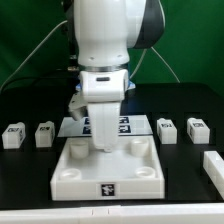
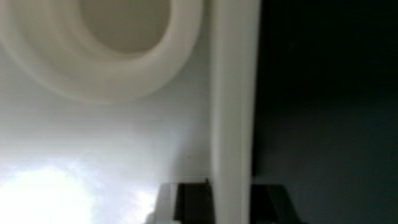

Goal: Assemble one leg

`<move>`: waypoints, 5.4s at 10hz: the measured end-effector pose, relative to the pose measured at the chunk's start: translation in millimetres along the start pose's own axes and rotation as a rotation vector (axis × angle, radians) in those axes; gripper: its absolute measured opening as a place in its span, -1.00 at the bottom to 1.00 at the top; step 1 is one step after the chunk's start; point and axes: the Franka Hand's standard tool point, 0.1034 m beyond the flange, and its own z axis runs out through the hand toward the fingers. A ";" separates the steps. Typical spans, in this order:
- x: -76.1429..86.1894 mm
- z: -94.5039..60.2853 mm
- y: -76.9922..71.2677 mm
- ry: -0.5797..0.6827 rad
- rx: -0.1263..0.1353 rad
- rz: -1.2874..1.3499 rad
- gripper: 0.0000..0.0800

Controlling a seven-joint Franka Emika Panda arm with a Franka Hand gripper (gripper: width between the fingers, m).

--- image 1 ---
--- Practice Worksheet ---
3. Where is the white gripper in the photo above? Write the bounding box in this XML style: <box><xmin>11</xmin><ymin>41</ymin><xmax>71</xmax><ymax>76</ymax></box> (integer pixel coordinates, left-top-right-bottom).
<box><xmin>68</xmin><ymin>69</ymin><xmax>128</xmax><ymax>152</ymax></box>

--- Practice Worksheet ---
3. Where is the white square tabletop part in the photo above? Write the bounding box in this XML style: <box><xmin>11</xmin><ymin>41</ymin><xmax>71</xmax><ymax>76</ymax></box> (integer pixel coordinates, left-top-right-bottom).
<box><xmin>50</xmin><ymin>135</ymin><xmax>165</xmax><ymax>201</ymax></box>

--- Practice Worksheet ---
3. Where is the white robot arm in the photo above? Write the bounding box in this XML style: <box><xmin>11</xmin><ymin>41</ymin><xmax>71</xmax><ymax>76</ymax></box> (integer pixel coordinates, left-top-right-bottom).
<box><xmin>62</xmin><ymin>0</ymin><xmax>165</xmax><ymax>151</ymax></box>

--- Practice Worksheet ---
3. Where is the white sheet with markers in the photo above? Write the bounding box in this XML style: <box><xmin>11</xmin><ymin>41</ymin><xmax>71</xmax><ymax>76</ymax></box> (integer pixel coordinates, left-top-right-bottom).
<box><xmin>58</xmin><ymin>115</ymin><xmax>153</xmax><ymax>137</ymax></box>

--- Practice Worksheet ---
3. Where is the white obstacle right bar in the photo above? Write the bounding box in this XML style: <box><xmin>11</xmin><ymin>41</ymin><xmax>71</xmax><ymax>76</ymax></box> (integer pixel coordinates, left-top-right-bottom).
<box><xmin>203</xmin><ymin>151</ymin><xmax>224</xmax><ymax>200</ymax></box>

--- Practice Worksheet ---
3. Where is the white cable left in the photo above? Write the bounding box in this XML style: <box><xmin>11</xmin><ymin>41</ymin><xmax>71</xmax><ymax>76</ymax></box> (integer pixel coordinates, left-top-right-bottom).
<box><xmin>0</xmin><ymin>19</ymin><xmax>69</xmax><ymax>93</ymax></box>

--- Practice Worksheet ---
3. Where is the white cable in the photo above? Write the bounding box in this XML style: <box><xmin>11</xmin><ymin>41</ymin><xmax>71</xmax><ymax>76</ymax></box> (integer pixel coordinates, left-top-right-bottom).
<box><xmin>129</xmin><ymin>46</ymin><xmax>181</xmax><ymax>84</ymax></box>
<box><xmin>0</xmin><ymin>19</ymin><xmax>69</xmax><ymax>93</ymax></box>

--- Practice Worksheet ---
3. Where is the white cable right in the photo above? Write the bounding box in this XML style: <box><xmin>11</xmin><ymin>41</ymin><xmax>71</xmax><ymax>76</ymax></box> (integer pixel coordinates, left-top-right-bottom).
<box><xmin>129</xmin><ymin>46</ymin><xmax>181</xmax><ymax>84</ymax></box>

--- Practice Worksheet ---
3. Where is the white obstacle front rail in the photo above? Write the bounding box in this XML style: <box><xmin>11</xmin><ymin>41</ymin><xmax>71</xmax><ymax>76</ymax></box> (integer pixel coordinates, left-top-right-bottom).
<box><xmin>0</xmin><ymin>203</ymin><xmax>224</xmax><ymax>224</ymax></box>

